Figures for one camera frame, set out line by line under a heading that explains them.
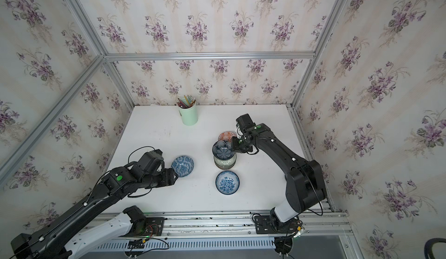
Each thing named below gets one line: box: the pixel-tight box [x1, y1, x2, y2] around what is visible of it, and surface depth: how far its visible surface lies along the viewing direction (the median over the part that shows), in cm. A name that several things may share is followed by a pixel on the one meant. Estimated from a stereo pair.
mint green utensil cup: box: [178, 103, 199, 127], surface depth 107 cm
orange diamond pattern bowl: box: [217, 131, 237, 143], surface depth 102 cm
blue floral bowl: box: [215, 170, 240, 196], surface depth 86 cm
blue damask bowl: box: [170, 155, 195, 178], surface depth 91 cm
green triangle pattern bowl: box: [213, 153, 237, 169], surface depth 88 cm
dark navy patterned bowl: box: [211, 139, 236, 161], surface depth 88 cm
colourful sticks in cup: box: [176, 94, 197, 109], surface depth 106 cm
